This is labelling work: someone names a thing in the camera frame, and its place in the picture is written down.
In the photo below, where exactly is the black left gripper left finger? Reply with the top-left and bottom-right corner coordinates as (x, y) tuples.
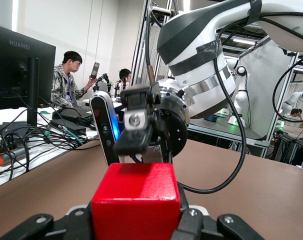
(0, 202), (94, 240)

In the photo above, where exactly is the man in patterned jacket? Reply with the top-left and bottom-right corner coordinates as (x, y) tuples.
(49, 50), (96, 110)

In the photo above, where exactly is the grey handheld device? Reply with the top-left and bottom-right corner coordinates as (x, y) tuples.
(89, 61), (101, 79)

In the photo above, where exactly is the brown table cover sheet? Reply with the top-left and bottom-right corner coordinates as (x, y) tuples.
(0, 138), (303, 240)

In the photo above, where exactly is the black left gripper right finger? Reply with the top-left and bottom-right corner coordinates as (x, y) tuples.
(170, 184), (265, 240)

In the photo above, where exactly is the red wooden block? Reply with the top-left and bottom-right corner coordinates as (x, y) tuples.
(90, 162), (182, 240)

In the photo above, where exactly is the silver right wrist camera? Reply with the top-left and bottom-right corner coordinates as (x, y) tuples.
(89, 90), (122, 167)

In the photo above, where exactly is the black power adapter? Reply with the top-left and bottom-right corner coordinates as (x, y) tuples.
(52, 106), (93, 120)
(49, 118), (88, 136)

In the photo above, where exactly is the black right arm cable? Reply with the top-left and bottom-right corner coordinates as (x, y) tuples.
(144, 0), (156, 85)

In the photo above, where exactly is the person bending over table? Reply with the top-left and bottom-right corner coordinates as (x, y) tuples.
(289, 107), (303, 127)

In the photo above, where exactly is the aluminium frame post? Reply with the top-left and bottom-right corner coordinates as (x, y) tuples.
(265, 51), (301, 157)
(130, 0), (154, 86)

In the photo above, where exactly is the black looping gripper cable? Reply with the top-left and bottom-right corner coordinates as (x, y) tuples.
(176, 37), (248, 195)

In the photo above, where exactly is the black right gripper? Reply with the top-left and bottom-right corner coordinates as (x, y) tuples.
(113, 82), (190, 164)

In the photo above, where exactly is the person with black hair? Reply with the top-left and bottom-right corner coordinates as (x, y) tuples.
(118, 68), (132, 89)

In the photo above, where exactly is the black Huawei monitor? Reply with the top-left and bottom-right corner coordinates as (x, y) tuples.
(0, 22), (57, 127)

